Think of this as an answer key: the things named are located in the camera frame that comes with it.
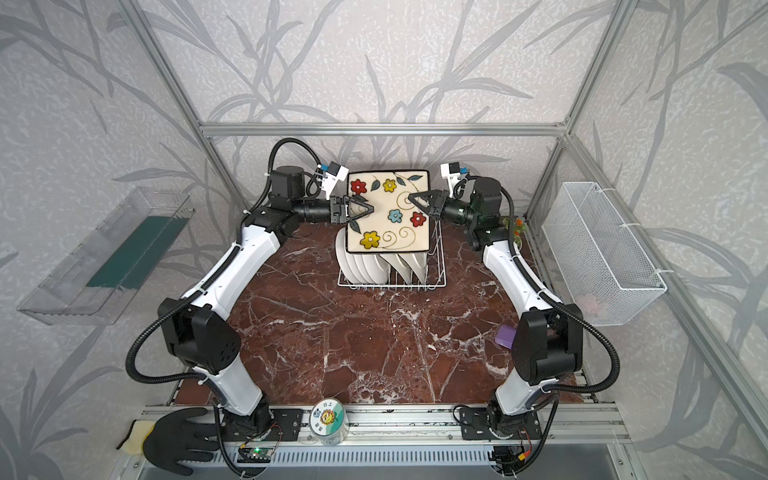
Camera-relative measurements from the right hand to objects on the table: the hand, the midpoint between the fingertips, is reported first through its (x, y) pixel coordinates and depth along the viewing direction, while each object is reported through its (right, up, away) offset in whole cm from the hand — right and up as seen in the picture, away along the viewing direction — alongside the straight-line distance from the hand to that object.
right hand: (412, 191), depth 73 cm
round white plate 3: (-14, -22, +16) cm, 31 cm away
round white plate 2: (-17, -22, +16) cm, 32 cm away
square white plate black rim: (-3, -20, +17) cm, 27 cm away
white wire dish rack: (+9, -25, +28) cm, 39 cm away
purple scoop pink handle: (+29, -42, +18) cm, 54 cm away
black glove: (-58, -60, -2) cm, 84 cm away
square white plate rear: (+2, -19, +17) cm, 26 cm away
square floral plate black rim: (-4, -8, 0) cm, 9 cm away
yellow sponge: (-67, -61, -2) cm, 90 cm away
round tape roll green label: (-19, -53, -6) cm, 57 cm away
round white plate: (-21, -15, +16) cm, 30 cm away
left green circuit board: (-38, -64, -2) cm, 74 cm away
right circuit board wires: (+23, -65, -2) cm, 69 cm away
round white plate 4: (-10, -22, +19) cm, 31 cm away
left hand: (-10, -3, -2) cm, 11 cm away
